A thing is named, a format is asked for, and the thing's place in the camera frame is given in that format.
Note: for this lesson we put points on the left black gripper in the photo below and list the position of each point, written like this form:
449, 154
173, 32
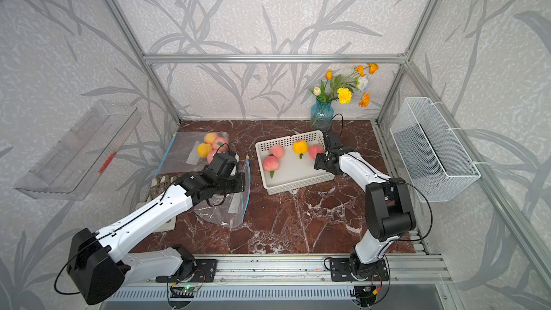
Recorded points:
241, 182

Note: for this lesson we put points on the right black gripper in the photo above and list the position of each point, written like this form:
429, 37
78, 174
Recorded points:
318, 163

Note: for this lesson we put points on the pink peach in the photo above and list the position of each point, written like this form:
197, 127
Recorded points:
277, 151
210, 138
220, 145
314, 150
271, 164
210, 156

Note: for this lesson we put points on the yellow peach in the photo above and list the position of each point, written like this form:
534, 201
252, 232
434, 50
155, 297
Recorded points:
203, 150
300, 147

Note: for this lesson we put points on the pink peach bottom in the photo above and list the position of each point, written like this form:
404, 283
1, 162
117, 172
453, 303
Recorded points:
220, 145

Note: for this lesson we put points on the white plastic fruit basket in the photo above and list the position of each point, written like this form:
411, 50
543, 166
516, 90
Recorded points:
294, 172

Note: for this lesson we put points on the clear zip-top bag blue zipper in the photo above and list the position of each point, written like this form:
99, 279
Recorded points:
181, 156

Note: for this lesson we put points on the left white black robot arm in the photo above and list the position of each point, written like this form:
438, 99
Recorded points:
102, 262

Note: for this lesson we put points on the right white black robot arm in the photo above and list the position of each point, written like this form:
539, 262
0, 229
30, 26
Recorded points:
388, 210

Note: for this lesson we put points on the pink peach top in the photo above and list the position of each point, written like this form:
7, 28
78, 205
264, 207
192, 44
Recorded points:
277, 151

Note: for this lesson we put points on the blue glass vase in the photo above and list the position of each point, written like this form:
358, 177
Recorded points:
321, 116

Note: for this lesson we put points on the small brown woven basket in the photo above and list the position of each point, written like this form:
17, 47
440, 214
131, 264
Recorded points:
159, 185

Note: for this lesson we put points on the orange yellow artificial flowers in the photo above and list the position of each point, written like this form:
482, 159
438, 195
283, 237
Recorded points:
342, 87

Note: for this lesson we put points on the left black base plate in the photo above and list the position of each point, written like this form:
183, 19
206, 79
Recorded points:
196, 271

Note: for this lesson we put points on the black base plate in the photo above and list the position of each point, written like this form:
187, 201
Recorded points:
196, 271
344, 269

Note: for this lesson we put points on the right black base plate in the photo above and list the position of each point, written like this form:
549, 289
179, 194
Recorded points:
344, 269

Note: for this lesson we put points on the white wire mesh basket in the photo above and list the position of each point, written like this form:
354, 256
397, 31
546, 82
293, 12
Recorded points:
436, 161

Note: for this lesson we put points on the clear plastic wall shelf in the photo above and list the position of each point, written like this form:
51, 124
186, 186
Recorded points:
73, 166

